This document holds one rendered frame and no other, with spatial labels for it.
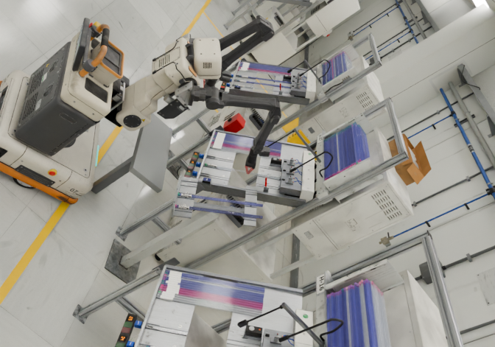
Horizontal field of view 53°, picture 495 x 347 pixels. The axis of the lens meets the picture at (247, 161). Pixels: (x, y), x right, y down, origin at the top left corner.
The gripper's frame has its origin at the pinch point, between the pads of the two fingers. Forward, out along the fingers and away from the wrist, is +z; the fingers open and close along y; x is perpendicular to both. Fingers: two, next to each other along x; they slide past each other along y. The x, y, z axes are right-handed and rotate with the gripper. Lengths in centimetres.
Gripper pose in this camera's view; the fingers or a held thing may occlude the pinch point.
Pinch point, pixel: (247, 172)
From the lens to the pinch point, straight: 335.5
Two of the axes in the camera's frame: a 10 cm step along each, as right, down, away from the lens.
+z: -2.3, 8.1, 5.4
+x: -9.7, -2.5, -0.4
